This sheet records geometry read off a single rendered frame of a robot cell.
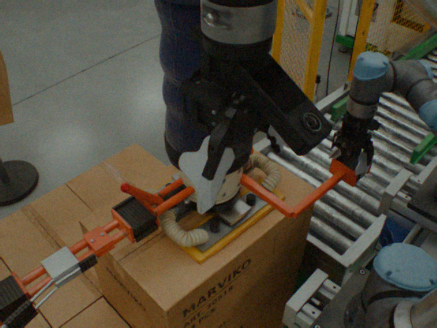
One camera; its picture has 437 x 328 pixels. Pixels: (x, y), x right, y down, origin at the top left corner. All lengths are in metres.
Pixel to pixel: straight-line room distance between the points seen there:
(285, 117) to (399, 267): 0.48
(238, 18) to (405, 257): 0.59
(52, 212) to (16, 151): 1.35
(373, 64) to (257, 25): 0.66
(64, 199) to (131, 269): 0.86
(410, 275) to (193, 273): 0.57
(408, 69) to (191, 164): 0.72
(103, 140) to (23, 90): 1.03
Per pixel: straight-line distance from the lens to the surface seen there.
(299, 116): 0.46
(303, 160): 2.12
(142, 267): 1.21
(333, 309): 1.05
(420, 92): 1.07
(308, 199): 1.18
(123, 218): 1.13
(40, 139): 3.31
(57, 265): 1.08
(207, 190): 0.51
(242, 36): 0.43
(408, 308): 0.78
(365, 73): 1.08
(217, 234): 1.23
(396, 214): 1.43
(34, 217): 1.98
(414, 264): 0.88
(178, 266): 1.20
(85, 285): 1.71
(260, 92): 0.45
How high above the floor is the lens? 1.92
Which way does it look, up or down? 42 degrees down
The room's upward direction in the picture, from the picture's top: straight up
